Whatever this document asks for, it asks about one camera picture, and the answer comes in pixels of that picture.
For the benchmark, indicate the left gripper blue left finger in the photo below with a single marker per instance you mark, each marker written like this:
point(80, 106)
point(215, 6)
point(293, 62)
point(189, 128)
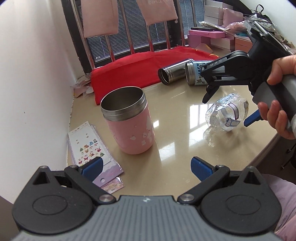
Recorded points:
point(92, 169)

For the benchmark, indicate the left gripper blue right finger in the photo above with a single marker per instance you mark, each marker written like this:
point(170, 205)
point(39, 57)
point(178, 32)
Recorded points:
point(201, 169)

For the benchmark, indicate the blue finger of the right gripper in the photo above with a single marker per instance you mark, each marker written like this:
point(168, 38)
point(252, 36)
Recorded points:
point(252, 118)

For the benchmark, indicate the clear Hello Kitty plastic cup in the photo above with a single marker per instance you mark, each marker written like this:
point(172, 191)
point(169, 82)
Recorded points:
point(224, 115)

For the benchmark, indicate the blue printed thermos cup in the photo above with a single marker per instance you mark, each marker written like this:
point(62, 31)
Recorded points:
point(193, 72)

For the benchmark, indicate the pink thermos cup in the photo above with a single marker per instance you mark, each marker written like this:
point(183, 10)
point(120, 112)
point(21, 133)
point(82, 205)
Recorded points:
point(126, 112)

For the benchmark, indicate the plain steel thermos cup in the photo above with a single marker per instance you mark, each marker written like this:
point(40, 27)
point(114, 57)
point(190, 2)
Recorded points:
point(173, 73)

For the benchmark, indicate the person's right hand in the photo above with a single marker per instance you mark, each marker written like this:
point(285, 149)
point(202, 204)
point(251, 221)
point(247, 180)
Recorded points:
point(276, 117)

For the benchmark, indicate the purple sticker pack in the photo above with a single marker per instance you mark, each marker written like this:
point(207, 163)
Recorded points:
point(109, 179)

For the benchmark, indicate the cartoon sticker sheet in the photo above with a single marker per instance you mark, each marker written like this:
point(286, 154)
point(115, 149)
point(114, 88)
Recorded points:
point(86, 145)

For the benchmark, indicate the black box on stool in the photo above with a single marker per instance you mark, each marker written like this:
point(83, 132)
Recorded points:
point(204, 28)

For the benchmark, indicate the pink step stool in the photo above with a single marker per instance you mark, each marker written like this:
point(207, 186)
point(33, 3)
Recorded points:
point(197, 37)

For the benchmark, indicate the pink jacket sleeve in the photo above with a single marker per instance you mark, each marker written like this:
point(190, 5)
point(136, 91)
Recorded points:
point(285, 192)

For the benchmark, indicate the red cloth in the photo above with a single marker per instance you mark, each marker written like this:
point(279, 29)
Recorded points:
point(140, 69)

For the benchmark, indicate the steel window railing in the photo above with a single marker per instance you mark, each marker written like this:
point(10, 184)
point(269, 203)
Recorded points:
point(134, 35)

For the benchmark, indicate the pink trousers on railing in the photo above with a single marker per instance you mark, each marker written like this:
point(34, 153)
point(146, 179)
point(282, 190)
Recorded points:
point(101, 18)

